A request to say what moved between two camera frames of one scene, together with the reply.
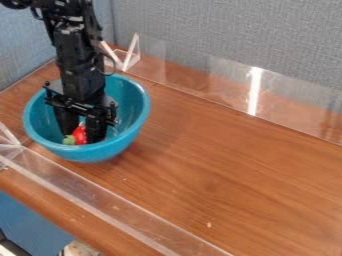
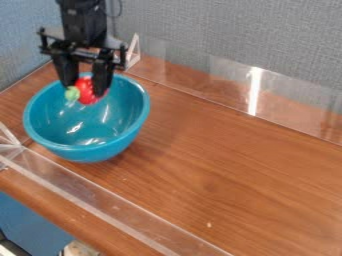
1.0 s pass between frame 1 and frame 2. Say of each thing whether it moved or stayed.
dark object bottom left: stayed
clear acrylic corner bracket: stayed
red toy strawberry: moved
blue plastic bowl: stayed
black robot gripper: moved
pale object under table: stayed
